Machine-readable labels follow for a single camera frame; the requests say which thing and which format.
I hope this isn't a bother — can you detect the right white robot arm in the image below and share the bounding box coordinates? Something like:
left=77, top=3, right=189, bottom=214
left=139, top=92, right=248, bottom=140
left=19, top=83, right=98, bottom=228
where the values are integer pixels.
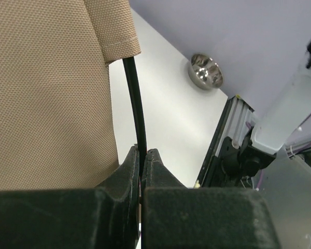
left=218, top=41, right=311, bottom=185

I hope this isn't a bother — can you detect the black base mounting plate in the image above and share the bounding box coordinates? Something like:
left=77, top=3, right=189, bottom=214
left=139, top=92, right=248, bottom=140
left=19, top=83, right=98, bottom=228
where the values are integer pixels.
left=194, top=95, right=253, bottom=187

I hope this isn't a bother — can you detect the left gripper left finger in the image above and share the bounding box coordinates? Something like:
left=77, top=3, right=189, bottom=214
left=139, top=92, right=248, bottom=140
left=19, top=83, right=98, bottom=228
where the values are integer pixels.
left=0, top=146, right=139, bottom=248

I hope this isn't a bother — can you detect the beige fabric pet tent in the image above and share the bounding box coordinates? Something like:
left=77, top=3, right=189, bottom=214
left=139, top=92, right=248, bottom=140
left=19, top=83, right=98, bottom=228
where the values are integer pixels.
left=0, top=1, right=140, bottom=191

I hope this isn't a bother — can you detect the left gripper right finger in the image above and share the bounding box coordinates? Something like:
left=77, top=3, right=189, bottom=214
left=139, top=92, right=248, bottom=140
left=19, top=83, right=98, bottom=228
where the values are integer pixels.
left=142, top=149, right=281, bottom=248

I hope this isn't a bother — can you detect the black tent pole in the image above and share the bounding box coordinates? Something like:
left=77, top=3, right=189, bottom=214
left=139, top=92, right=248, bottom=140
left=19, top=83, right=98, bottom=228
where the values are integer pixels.
left=122, top=56, right=148, bottom=156

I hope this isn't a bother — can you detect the steel pet bowl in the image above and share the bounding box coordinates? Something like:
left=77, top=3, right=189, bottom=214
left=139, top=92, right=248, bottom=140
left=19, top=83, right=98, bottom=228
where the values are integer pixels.
left=188, top=53, right=224, bottom=90

